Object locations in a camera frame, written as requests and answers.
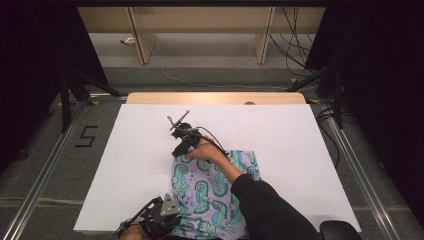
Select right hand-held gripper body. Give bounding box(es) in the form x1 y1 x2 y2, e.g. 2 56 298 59
167 110 203 150

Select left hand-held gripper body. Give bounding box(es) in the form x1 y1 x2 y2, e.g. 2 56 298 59
139 192 183 240

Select purple seahorse print baby romper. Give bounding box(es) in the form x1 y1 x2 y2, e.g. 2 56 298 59
170 149 263 240

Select person's right hand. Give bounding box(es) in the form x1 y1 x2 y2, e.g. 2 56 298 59
185 135 231 168

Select person's left hand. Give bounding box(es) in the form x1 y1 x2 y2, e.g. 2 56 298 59
119 227 152 240

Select light wooden table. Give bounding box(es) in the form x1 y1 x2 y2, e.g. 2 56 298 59
125 91 307 106

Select beige wooden desk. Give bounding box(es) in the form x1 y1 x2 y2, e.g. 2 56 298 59
77 6 327 66

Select black metal stand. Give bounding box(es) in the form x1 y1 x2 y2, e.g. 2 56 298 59
285 58 345 130
59 68 128 134

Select black chair seat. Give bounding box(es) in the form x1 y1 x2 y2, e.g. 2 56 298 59
319 220 364 240

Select black curtain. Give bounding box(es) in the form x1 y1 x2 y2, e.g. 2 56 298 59
0 0 109 174
304 0 424 231

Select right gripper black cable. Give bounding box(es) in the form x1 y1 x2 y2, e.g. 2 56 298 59
191 125 231 158

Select long metal floor rail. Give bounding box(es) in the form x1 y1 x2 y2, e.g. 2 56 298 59
319 103 402 240
0 99 88 240

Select black overhead frame bar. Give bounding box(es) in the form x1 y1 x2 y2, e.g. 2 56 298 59
73 0 334 8

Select bundle of black cables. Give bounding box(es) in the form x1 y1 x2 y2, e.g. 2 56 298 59
269 6 322 78

